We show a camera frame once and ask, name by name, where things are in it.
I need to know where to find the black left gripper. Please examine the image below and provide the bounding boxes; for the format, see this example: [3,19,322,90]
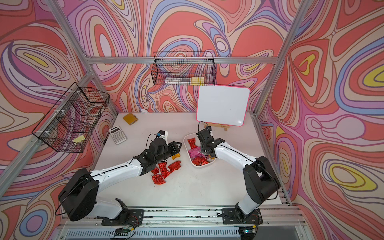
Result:
[153,141,183,165]

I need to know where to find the pink tea bag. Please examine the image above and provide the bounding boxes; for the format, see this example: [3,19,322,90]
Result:
[188,147,205,160]

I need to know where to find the white plastic storage box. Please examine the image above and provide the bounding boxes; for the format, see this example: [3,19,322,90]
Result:
[183,134,216,168]

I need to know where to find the yellow tea bag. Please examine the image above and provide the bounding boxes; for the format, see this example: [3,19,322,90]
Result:
[172,153,181,160]

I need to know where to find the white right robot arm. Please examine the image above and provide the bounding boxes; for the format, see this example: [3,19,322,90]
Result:
[197,127,281,217]

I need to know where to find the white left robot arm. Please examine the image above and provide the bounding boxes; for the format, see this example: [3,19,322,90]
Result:
[58,138,183,222]

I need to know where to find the wooden easel stand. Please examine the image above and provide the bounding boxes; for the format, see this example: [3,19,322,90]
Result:
[206,123,231,132]

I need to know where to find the pink framed whiteboard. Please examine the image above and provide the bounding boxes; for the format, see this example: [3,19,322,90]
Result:
[196,85,250,127]

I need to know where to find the yellow square pad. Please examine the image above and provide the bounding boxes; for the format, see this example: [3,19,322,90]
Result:
[123,113,138,126]

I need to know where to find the grey calculator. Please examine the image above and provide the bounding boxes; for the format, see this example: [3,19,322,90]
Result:
[109,126,127,145]

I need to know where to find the black marker pen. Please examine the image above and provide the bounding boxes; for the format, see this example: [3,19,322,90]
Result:
[103,132,110,145]

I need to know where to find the yellow sticky notes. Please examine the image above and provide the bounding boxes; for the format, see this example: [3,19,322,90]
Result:
[191,77,205,86]

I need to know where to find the yellow note in left basket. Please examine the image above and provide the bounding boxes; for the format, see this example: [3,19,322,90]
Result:
[72,135,86,144]

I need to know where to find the green circuit board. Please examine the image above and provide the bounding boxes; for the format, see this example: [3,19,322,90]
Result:
[114,228,135,236]

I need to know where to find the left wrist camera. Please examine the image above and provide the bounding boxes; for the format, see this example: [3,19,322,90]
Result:
[156,130,169,141]

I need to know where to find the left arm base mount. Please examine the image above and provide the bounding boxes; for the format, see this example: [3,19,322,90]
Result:
[102,198,145,228]

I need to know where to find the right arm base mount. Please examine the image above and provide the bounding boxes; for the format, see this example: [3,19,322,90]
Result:
[217,209,263,226]

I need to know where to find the black wire basket back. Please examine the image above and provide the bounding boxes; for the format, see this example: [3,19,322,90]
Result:
[151,51,217,86]

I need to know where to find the black wire basket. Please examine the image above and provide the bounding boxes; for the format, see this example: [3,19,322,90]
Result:
[151,51,217,86]
[32,83,110,153]

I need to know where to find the black wire basket left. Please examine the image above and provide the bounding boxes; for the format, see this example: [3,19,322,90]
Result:
[32,83,110,153]

